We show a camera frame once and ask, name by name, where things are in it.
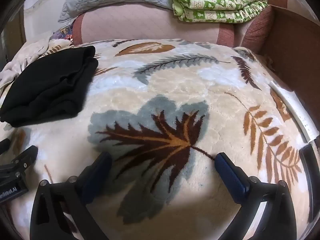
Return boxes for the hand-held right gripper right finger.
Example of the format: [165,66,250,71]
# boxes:
[214,152,299,240]

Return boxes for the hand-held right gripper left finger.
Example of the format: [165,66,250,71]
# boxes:
[30,151,113,240]

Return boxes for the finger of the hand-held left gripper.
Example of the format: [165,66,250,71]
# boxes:
[0,145,39,173]
[0,138,11,153]

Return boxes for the black pants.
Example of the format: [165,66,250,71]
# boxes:
[0,45,99,128]

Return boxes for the white crumpled cloth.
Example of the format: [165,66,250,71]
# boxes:
[0,34,73,88]

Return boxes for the white plastic strip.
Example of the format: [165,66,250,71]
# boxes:
[271,81,318,143]

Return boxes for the leaf print fleece blanket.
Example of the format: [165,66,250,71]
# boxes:
[0,39,318,240]

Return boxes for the colourful printed cloth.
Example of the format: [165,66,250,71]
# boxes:
[50,26,75,45]

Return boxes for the pink brown sofa cushion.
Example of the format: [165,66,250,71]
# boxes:
[74,0,300,54]

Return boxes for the green patterned folded blanket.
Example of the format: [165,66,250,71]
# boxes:
[162,0,268,24]

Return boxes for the wooden bed frame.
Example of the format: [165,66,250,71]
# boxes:
[260,4,320,137]

